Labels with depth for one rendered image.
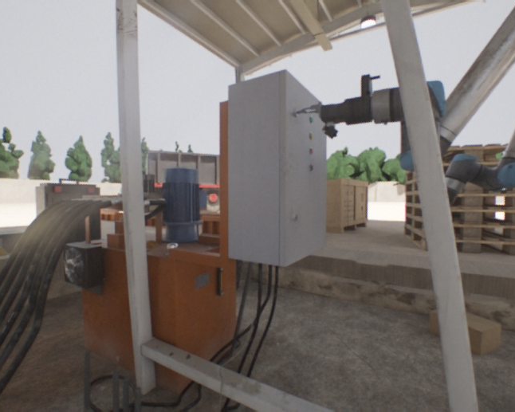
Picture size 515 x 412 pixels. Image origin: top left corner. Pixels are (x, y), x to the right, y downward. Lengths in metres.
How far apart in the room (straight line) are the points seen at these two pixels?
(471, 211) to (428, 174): 2.43
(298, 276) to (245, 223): 1.69
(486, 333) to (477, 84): 1.41
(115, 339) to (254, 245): 1.01
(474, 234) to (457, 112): 2.29
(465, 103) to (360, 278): 1.71
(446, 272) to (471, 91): 0.50
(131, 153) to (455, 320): 1.12
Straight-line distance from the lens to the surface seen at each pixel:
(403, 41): 0.68
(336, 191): 3.90
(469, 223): 3.08
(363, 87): 0.82
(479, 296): 2.34
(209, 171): 9.41
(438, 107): 0.78
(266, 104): 0.87
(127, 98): 1.19
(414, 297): 2.31
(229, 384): 1.04
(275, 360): 1.58
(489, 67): 0.94
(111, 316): 1.61
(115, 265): 1.48
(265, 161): 0.83
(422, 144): 0.62
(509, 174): 1.31
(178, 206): 1.49
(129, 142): 1.15
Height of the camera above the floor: 0.86
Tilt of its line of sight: 2 degrees down
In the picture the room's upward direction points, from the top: straight up
